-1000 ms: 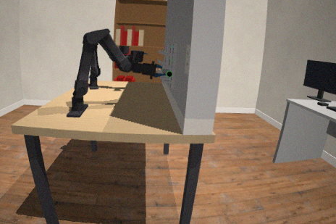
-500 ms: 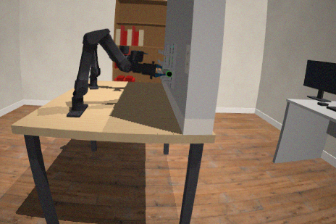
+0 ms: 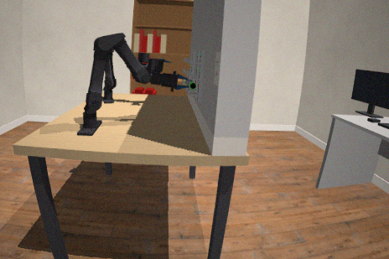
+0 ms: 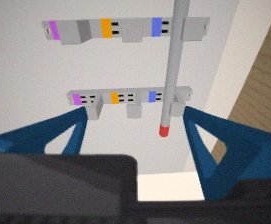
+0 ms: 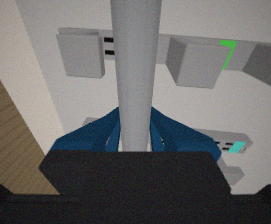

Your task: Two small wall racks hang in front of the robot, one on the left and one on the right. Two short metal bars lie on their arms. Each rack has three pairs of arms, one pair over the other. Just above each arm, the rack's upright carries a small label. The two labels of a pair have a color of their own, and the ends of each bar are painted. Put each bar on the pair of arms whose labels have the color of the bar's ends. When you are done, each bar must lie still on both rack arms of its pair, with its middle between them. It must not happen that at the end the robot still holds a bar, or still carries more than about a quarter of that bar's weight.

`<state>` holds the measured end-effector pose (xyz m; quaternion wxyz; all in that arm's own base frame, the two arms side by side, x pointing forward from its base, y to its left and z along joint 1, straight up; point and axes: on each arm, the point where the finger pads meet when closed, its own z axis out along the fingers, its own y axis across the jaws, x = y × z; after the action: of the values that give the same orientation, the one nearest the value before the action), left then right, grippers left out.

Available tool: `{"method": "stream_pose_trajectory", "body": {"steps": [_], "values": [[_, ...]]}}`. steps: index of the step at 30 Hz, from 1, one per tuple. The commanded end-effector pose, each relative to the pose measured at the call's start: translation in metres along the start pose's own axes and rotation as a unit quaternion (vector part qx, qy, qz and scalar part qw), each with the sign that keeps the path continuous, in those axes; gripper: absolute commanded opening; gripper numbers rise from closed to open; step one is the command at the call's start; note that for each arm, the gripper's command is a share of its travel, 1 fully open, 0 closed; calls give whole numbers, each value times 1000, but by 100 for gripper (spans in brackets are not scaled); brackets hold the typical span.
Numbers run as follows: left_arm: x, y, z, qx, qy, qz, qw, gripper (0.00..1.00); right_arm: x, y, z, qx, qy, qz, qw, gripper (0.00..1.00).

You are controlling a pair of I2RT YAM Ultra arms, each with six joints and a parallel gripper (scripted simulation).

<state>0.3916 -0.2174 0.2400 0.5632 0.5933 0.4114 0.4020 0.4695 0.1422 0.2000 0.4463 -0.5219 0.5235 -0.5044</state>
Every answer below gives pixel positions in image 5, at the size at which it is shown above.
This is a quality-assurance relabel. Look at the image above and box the grey metal bar with green ends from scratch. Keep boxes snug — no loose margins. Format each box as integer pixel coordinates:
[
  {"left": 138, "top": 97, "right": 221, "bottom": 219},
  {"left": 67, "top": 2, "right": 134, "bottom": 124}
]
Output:
[{"left": 110, "top": 0, "right": 162, "bottom": 152}]

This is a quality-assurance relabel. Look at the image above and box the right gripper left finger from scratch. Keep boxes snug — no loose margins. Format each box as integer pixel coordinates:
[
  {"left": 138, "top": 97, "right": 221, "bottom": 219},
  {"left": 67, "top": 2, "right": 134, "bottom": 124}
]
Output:
[{"left": 48, "top": 107, "right": 121, "bottom": 152}]

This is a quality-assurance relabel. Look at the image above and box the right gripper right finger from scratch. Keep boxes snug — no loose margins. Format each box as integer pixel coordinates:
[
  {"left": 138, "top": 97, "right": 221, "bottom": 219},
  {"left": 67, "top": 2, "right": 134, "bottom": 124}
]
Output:
[{"left": 149, "top": 107, "right": 222, "bottom": 163}]

